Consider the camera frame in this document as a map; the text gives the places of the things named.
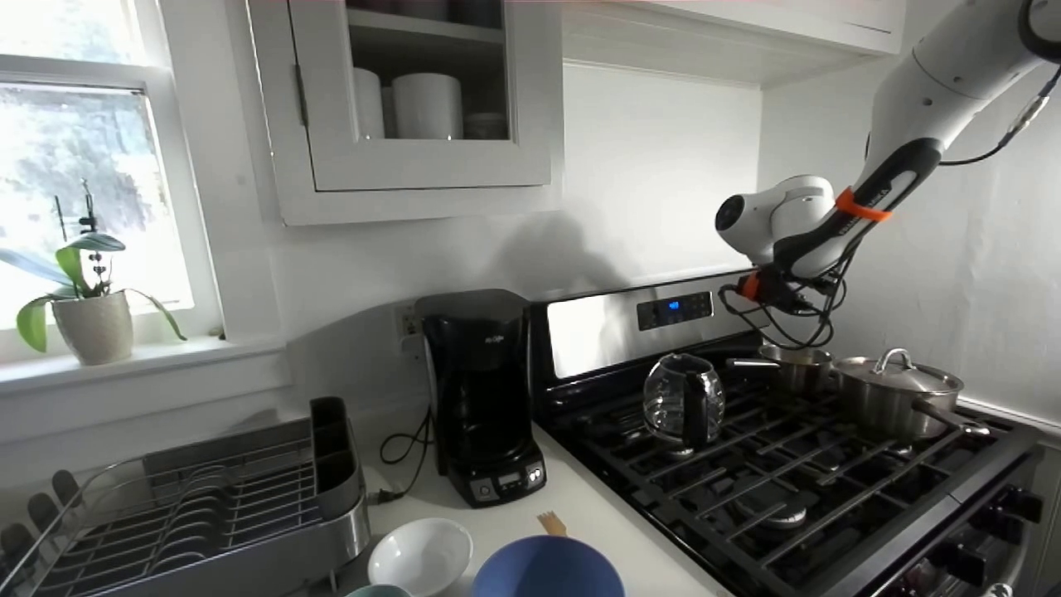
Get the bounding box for small wooden piece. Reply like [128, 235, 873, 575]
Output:
[536, 509, 568, 538]

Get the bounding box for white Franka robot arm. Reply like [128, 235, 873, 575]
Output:
[715, 0, 1061, 318]

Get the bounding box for lidded steel saucepan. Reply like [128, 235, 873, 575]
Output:
[831, 349, 983, 445]

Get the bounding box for potted orchid plant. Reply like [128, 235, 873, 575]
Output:
[0, 196, 185, 364]

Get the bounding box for white mug in cabinet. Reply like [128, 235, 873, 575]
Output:
[395, 71, 459, 140]

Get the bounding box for white ceramic bowl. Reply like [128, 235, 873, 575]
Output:
[368, 518, 473, 597]

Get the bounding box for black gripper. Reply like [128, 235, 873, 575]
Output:
[739, 264, 840, 318]

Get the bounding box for black coffee maker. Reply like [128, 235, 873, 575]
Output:
[415, 288, 547, 506]

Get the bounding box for small open steel pot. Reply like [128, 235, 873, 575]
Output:
[727, 345, 831, 397]

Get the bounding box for teal cup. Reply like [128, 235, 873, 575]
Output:
[346, 583, 411, 597]

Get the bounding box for stainless gas stove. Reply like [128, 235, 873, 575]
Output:
[530, 275, 1040, 597]

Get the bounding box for blue bowl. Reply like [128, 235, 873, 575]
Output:
[470, 532, 627, 597]

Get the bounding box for metal dish drying rack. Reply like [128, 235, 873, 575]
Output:
[0, 397, 372, 597]

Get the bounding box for white wall cabinet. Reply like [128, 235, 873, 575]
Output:
[246, 0, 560, 224]

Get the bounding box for glass coffee carafe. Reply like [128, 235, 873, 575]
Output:
[641, 351, 727, 451]

